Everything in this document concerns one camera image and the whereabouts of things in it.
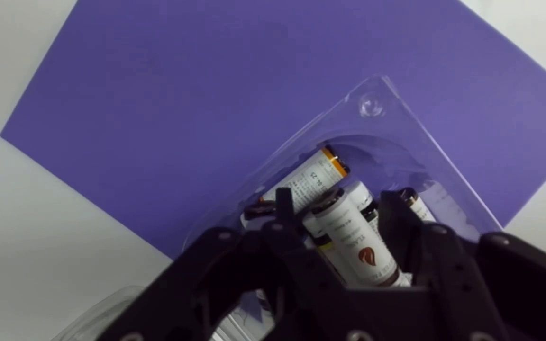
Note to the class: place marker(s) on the small white labelled bottle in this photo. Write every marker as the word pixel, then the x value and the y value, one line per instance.
pixel 421 207
pixel 351 239
pixel 313 173

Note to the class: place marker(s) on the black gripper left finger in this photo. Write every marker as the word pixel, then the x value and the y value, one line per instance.
pixel 247 266

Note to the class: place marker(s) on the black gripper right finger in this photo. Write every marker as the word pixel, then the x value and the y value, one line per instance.
pixel 475 285

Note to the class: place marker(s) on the purple rectangular mat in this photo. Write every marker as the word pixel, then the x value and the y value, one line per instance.
pixel 222 95

